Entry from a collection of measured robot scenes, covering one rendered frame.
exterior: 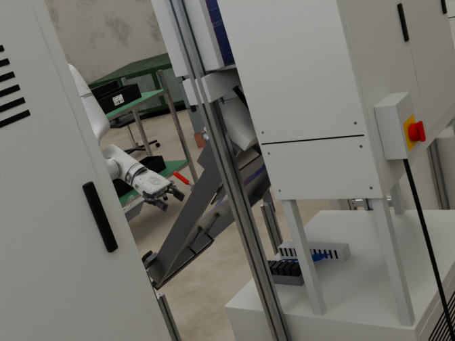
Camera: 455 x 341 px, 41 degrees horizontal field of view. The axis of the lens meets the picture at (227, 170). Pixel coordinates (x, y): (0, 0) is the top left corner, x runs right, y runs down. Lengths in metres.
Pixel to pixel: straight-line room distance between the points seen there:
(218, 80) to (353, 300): 0.76
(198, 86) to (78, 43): 10.15
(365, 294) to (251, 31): 0.86
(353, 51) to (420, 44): 0.41
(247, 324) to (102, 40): 9.78
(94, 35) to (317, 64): 10.19
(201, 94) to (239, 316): 0.77
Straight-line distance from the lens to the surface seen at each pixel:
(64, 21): 11.81
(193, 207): 1.90
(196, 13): 1.62
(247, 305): 2.01
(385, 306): 1.83
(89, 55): 11.70
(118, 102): 4.63
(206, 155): 1.83
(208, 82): 1.64
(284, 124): 1.58
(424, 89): 1.82
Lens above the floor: 1.60
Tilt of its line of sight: 17 degrees down
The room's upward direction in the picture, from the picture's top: 17 degrees counter-clockwise
